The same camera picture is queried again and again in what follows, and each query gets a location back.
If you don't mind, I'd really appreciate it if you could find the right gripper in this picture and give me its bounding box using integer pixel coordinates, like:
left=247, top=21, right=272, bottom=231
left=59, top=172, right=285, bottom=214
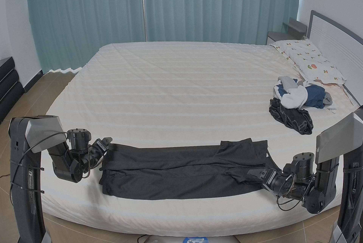
left=247, top=169, right=285, bottom=194

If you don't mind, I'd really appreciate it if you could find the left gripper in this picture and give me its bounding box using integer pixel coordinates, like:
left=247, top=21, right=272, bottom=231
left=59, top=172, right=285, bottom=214
left=89, top=137, right=113, bottom=164

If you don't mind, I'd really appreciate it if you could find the black T-shirt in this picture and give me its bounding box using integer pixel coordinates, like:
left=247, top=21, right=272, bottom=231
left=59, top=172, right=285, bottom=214
left=99, top=138, right=282, bottom=200

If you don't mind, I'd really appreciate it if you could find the pile of clothes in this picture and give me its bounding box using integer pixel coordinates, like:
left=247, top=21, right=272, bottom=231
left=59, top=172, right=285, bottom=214
left=273, top=76, right=338, bottom=113

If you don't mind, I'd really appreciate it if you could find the bed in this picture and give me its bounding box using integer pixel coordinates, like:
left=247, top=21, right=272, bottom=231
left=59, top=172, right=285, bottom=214
left=40, top=10, right=363, bottom=237

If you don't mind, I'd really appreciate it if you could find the black satin garment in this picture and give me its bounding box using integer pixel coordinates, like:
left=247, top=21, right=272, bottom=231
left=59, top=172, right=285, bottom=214
left=269, top=97, right=314, bottom=135

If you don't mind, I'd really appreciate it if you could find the black chest of drawers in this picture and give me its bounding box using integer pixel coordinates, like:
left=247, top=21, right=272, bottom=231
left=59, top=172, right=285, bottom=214
left=0, top=56, right=24, bottom=125

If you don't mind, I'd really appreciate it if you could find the white printed pillow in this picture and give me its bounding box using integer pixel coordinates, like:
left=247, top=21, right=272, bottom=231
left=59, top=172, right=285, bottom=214
left=269, top=39, right=347, bottom=85

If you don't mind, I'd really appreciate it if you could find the grey bedside table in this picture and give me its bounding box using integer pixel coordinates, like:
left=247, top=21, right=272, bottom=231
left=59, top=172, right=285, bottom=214
left=267, top=17, right=308, bottom=45

